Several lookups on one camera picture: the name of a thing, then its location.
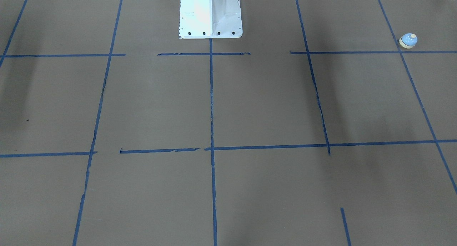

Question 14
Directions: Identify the blue call bell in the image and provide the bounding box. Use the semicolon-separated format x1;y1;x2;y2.
398;33;418;49

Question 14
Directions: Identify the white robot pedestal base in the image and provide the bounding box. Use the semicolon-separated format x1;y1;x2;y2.
179;0;243;39

